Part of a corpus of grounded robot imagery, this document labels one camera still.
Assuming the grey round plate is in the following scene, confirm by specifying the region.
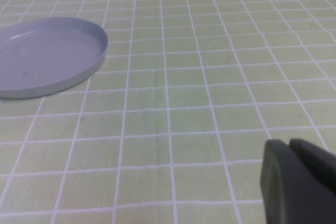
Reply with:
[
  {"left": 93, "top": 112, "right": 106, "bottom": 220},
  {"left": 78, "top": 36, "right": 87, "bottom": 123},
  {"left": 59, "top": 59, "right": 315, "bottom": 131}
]
[{"left": 0, "top": 17, "right": 109, "bottom": 99}]

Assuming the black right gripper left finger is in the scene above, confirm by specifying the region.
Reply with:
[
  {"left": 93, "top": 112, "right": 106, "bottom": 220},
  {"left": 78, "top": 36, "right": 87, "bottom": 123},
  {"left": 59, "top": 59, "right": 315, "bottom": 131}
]
[{"left": 259, "top": 138, "right": 336, "bottom": 224}]

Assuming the green checked tablecloth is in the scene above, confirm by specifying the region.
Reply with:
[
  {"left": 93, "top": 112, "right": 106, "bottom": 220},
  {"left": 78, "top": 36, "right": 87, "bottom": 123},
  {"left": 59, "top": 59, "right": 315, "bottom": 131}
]
[{"left": 0, "top": 0, "right": 336, "bottom": 224}]

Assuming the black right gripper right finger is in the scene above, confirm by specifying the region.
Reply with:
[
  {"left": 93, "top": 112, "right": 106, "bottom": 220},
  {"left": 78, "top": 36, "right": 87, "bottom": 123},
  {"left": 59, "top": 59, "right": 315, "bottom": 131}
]
[{"left": 288, "top": 138, "right": 336, "bottom": 193}]

